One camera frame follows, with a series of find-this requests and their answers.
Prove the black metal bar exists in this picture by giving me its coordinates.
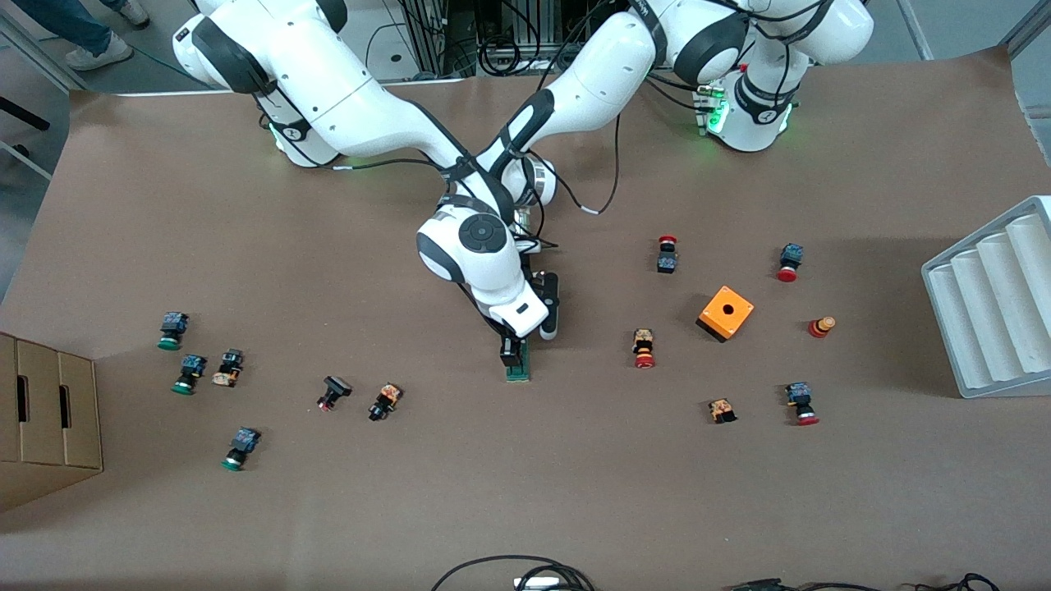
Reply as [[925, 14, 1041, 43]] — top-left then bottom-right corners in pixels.
[[0, 96, 52, 132]]

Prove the black pushbutton orange contact block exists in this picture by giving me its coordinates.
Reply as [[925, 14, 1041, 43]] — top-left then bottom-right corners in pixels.
[[367, 383, 403, 423]]

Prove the green pushbutton blue contact block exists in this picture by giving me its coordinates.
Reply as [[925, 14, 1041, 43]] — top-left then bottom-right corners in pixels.
[[220, 427, 262, 472], [157, 311, 190, 351], [171, 354, 208, 396]]

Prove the grey metal bar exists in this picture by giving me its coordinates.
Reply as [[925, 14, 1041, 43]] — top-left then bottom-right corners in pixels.
[[0, 138, 55, 181]]

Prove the black equipment rack with cables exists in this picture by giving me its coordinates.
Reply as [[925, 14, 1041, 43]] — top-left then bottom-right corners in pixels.
[[402, 0, 658, 79]]

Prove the orange button enclosure box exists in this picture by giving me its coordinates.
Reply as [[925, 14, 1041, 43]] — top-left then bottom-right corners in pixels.
[[695, 285, 755, 344]]

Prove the red mushroom pushbutton blue block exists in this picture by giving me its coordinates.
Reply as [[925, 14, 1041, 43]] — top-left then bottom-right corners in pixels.
[[785, 382, 820, 427]]

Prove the black looped floor cable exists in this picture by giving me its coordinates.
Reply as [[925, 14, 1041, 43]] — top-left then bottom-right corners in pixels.
[[431, 556, 596, 591]]

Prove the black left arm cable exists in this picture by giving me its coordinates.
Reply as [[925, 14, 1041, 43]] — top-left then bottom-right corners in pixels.
[[538, 115, 622, 216]]

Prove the blue jeans leg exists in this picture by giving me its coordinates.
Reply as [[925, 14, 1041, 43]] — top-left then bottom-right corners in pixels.
[[12, 0, 112, 57]]

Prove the grey white ribbed tray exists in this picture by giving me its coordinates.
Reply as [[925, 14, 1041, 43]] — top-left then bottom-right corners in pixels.
[[921, 195, 1051, 400]]

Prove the brown cardboard box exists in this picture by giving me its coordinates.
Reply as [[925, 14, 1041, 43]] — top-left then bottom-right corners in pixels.
[[0, 332, 103, 514]]

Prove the grey sneaker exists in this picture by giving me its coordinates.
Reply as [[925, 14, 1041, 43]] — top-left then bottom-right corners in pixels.
[[103, 0, 151, 27], [64, 33, 134, 71]]

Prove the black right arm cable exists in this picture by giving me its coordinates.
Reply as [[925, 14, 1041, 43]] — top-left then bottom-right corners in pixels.
[[328, 156, 461, 173]]

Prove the black red pushbutton head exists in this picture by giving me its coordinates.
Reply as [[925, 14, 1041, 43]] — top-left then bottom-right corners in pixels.
[[316, 375, 353, 412]]

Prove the aluminium frame bar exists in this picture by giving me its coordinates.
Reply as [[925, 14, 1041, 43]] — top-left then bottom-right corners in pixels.
[[998, 0, 1051, 58], [0, 8, 75, 93]]

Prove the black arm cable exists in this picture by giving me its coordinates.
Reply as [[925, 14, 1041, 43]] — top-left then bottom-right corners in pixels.
[[328, 156, 461, 173], [538, 115, 622, 216]]

